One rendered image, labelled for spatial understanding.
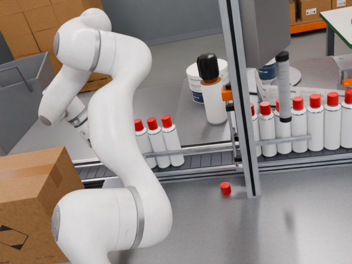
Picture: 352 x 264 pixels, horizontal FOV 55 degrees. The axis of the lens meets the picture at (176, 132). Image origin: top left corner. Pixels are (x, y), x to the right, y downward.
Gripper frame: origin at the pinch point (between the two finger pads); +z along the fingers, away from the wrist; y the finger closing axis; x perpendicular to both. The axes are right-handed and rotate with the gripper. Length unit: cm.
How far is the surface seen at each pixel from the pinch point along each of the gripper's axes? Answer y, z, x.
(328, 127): -2, 27, -74
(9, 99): 138, -22, 144
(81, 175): -1.9, 3.8, 16.3
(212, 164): -3.3, 22.0, -33.1
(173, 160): -3.0, 14.0, -21.3
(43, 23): 286, -57, 160
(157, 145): -3.2, 5.8, -19.9
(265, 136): -3, 20, -54
